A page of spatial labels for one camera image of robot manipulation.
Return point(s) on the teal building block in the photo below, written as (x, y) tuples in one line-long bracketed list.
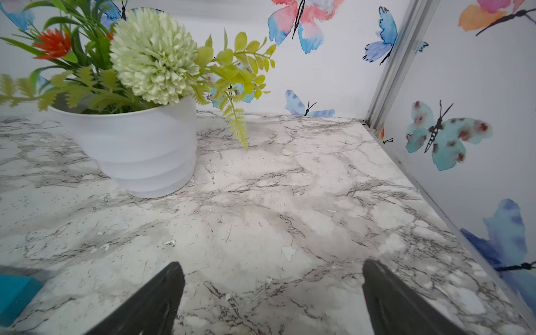
[(16, 293)]

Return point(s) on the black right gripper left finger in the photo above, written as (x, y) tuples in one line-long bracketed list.
[(151, 310)]

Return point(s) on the white flower pot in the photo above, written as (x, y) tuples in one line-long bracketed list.
[(149, 153)]

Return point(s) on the artificial green flower plant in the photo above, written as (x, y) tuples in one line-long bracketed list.
[(145, 59)]

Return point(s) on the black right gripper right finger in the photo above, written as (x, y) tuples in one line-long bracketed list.
[(395, 308)]

